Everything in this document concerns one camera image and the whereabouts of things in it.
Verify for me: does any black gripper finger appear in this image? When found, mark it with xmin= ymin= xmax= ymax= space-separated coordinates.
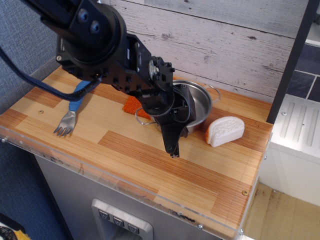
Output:
xmin=160 ymin=123 xmax=187 ymax=158
xmin=180 ymin=126 xmax=189 ymax=138

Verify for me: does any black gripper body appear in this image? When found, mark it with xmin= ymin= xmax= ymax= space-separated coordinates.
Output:
xmin=134 ymin=83 xmax=197 ymax=130

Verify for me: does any silver pot with handles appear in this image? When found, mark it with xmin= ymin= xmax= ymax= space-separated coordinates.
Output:
xmin=151 ymin=79 xmax=215 ymax=135

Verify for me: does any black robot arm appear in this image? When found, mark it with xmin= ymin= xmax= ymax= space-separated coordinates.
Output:
xmin=25 ymin=0 xmax=196 ymax=157

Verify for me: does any orange knitted rag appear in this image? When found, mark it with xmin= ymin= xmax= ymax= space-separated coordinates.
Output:
xmin=122 ymin=96 xmax=151 ymax=119

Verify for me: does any white toy cheese wedge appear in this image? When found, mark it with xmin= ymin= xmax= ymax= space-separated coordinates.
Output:
xmin=205 ymin=116 xmax=245 ymax=148

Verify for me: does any clear acrylic table guard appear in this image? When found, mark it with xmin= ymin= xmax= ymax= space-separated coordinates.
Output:
xmin=0 ymin=121 xmax=272 ymax=240

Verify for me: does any silver cabinet button panel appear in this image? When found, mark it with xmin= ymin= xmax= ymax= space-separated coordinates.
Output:
xmin=91 ymin=198 xmax=154 ymax=240

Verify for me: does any white toy sink unit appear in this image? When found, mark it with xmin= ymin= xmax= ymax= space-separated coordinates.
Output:
xmin=259 ymin=94 xmax=320 ymax=206

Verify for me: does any blue handled toy fork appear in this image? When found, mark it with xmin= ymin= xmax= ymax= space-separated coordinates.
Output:
xmin=53 ymin=97 xmax=84 ymax=137

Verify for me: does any black braided cable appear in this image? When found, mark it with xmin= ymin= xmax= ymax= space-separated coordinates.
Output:
xmin=0 ymin=46 xmax=103 ymax=102

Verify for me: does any dark right shelf post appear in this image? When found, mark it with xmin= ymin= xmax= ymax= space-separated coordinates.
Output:
xmin=266 ymin=0 xmax=320 ymax=124

